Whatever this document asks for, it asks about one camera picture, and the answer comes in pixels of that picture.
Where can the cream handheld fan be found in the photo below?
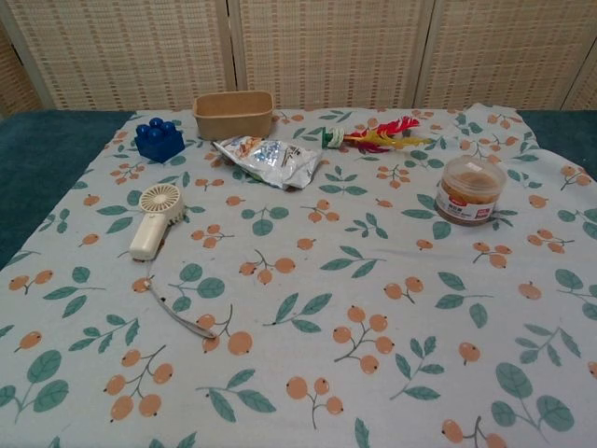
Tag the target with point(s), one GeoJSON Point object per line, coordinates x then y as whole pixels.
{"type": "Point", "coordinates": [147, 233]}

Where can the silver snack bag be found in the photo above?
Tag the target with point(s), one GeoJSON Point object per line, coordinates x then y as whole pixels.
{"type": "Point", "coordinates": [273, 160]}

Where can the fruit leaf print tablecloth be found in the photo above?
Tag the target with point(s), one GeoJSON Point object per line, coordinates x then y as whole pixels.
{"type": "Point", "coordinates": [298, 303]}

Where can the red yellow feather shuttlecock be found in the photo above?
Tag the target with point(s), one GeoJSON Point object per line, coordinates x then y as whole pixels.
{"type": "Point", "coordinates": [373, 135]}

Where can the blue toy building block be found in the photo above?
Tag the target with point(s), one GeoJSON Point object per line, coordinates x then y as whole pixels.
{"type": "Point", "coordinates": [158, 141]}

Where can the woven bamboo folding screen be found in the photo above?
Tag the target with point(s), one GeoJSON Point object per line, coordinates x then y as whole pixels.
{"type": "Point", "coordinates": [298, 51]}

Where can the clear plastic snack jar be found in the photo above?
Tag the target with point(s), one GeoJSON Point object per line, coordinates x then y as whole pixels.
{"type": "Point", "coordinates": [469, 193]}

